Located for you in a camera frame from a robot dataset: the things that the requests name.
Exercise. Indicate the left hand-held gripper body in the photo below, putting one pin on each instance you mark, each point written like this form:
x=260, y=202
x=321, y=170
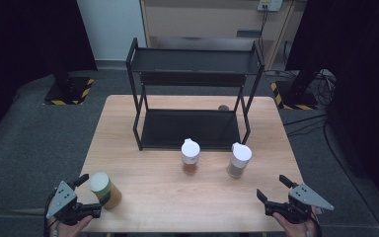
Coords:
x=62, y=199

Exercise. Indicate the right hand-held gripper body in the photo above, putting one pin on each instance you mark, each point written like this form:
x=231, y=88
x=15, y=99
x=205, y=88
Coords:
x=304, y=197

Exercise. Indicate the green label jar silver lid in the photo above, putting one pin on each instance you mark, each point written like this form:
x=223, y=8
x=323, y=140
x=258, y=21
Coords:
x=105, y=191

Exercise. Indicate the red spice jar white lid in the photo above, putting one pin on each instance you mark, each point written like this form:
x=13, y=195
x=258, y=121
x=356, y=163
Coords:
x=190, y=156

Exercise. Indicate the black metal two-tier rack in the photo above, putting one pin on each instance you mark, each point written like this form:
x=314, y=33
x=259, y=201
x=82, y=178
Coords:
x=190, y=128

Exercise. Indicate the person's left hand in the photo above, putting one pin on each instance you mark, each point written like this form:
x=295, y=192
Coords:
x=66, y=230

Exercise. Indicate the person's right hand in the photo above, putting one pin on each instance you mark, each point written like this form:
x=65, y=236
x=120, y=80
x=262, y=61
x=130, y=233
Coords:
x=296, y=229

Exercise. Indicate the grey spice jar white lid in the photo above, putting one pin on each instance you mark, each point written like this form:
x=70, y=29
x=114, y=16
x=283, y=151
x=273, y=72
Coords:
x=239, y=161

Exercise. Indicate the black stand with striped base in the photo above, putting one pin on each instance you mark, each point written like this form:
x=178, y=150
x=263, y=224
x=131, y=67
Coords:
x=69, y=90
x=296, y=95

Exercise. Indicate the small round grey disc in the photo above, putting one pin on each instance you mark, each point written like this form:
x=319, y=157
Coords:
x=223, y=107

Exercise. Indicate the black curtain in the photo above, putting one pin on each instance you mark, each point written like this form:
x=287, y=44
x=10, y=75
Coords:
x=19, y=49
x=365, y=82

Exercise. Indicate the white wall power outlet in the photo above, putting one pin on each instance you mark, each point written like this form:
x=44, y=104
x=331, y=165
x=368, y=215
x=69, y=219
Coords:
x=269, y=4

